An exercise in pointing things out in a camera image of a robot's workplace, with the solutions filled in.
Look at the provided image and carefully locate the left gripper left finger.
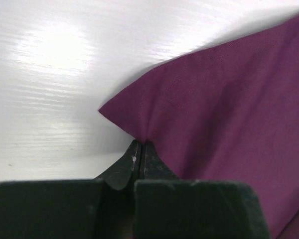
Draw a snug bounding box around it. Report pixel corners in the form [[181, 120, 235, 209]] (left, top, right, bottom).
[[0, 140, 142, 239]]

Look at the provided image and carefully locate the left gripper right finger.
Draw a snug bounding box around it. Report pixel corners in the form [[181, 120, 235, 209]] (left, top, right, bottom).
[[133, 143, 270, 239]]

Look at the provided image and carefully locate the purple surgical cloth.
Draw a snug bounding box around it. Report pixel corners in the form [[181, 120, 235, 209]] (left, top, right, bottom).
[[100, 14, 299, 239]]

